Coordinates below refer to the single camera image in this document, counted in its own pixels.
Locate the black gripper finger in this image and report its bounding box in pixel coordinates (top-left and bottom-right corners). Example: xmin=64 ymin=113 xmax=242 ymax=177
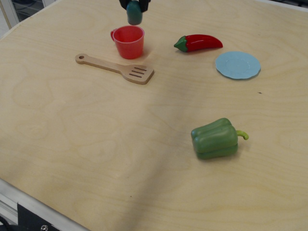
xmin=139 ymin=0 xmax=150 ymax=12
xmin=119 ymin=0 xmax=129 ymax=10

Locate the green toy cucumber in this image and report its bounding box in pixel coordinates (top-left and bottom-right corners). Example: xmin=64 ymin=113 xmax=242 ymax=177
xmin=126 ymin=0 xmax=142 ymax=26

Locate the red plastic cup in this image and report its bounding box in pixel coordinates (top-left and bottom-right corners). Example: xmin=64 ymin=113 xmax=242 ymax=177
xmin=110 ymin=25 xmax=145 ymax=59

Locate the red toy chili pepper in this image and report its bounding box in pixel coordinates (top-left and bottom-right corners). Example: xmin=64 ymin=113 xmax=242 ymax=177
xmin=174 ymin=34 xmax=223 ymax=52

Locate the wooden slotted spatula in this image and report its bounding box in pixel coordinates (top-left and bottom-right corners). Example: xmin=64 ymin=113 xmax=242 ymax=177
xmin=75 ymin=53 xmax=154 ymax=85

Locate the light blue plate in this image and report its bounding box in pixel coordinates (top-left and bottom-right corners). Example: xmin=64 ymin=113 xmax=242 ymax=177
xmin=215 ymin=51 xmax=261 ymax=80

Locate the green toy bell pepper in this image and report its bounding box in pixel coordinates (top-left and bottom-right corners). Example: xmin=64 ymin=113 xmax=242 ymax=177
xmin=191 ymin=118 xmax=249 ymax=160

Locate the aluminium table frame rail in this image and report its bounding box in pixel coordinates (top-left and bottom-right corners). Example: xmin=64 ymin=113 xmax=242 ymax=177
xmin=0 ymin=180 xmax=88 ymax=231

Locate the black corner bracket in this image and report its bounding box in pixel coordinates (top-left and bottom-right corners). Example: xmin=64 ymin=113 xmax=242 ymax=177
xmin=17 ymin=204 xmax=59 ymax=231

